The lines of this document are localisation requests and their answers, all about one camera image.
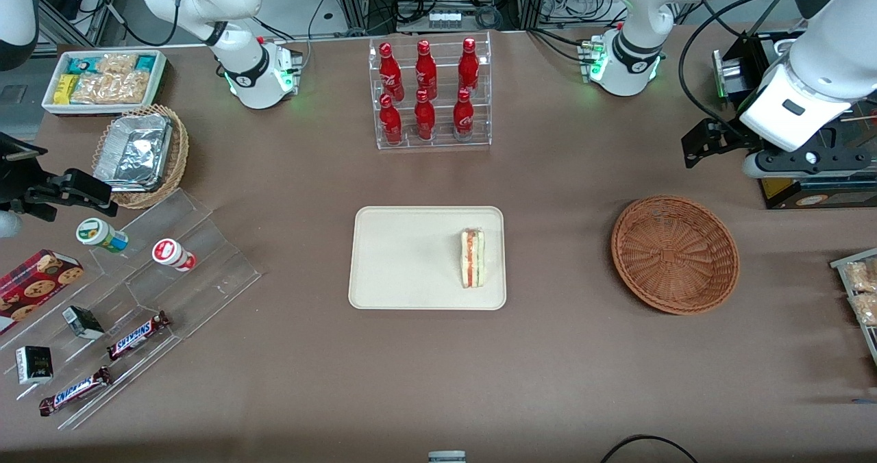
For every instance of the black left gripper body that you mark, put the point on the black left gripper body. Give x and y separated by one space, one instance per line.
730 136

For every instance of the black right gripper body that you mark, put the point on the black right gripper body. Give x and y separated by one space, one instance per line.
15 183

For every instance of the triangular sandwich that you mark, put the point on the triangular sandwich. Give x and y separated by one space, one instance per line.
473 257

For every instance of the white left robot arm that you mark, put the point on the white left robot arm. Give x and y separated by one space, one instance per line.
637 52

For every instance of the oval light wicker basket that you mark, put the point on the oval light wicker basket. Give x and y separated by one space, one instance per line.
179 155

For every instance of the round brown wicker basket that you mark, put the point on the round brown wicker basket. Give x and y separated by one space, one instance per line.
675 254

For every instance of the metal tray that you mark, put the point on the metal tray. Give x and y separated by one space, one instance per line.
869 340

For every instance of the beige rectangular tray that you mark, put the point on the beige rectangular tray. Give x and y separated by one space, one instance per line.
411 257

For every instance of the green label yogurt cup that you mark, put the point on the green label yogurt cup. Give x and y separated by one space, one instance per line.
101 235

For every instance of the silver box with green edge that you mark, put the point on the silver box with green edge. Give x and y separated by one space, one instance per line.
727 76

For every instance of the stacked aluminium foil containers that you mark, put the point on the stacked aluminium foil containers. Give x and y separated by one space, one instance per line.
133 151

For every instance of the black display cabinet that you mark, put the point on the black display cabinet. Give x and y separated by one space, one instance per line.
757 55

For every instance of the red label yogurt cup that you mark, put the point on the red label yogurt cup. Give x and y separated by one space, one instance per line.
173 255

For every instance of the yellow snack packet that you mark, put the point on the yellow snack packet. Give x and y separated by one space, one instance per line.
65 89

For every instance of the clear bag of crackers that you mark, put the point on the clear bag of crackers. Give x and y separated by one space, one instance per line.
113 88

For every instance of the red plaid cookie box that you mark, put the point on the red plaid cookie box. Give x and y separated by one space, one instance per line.
38 286

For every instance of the steel food pan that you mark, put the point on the steel food pan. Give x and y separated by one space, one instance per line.
784 48

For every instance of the small black white box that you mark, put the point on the small black white box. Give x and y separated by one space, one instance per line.
82 322
34 365

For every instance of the teal snack packet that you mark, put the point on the teal snack packet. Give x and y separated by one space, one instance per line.
83 64

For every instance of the clear acrylic stepped display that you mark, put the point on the clear acrylic stepped display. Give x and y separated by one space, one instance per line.
205 271

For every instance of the white rectangular snack bin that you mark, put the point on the white rectangular snack bin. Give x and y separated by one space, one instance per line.
161 72

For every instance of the snickers chocolate bar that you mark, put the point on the snickers chocolate bar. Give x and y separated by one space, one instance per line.
75 390
137 335

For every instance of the clear bag of snacks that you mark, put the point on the clear bag of snacks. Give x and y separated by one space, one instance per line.
862 276
865 309

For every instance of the red cola bottle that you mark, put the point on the red cola bottle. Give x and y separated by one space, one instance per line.
464 117
390 122
390 72
426 72
425 119
468 69

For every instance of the clear acrylic bottle rack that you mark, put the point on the clear acrylic bottle rack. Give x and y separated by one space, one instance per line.
442 141

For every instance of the white power strip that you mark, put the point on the white power strip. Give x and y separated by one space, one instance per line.
444 18

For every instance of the small grey white object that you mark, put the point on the small grey white object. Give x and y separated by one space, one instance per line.
447 457

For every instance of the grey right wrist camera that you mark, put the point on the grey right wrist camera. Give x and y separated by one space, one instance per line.
8 224

